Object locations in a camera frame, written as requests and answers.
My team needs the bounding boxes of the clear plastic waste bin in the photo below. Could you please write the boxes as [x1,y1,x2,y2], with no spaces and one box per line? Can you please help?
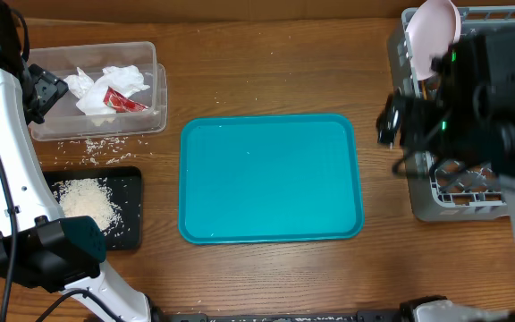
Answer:
[29,41,168,141]

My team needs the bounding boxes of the pile of white rice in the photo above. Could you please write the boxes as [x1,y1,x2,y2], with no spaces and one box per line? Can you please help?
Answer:
[51,178,122,236]

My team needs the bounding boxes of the red sauce packet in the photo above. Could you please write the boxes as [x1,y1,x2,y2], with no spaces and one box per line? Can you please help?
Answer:
[103,87,148,113]

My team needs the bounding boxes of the large white plate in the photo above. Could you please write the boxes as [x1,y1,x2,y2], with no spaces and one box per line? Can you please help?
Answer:
[406,0,461,81]

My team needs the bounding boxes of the black rectangular tray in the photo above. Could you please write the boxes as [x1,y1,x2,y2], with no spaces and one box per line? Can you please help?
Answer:
[44,166,143,250]

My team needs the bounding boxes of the scattered rice grains on table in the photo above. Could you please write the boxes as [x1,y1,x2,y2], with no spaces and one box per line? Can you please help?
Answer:
[55,135,155,167]

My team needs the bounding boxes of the white napkin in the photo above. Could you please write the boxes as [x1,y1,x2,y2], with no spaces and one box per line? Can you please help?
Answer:
[64,65,150,115]

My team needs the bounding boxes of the teal serving tray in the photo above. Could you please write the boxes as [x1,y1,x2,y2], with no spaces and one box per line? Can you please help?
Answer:
[178,114,365,245]

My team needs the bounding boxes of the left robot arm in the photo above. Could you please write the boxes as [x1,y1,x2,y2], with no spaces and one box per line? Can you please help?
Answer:
[0,1,163,321]

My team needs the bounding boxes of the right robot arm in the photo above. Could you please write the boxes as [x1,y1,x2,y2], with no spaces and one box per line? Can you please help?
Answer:
[376,30,515,321]

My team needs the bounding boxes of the grey dishwasher rack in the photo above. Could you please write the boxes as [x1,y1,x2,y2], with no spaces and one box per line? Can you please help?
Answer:
[387,5,515,222]

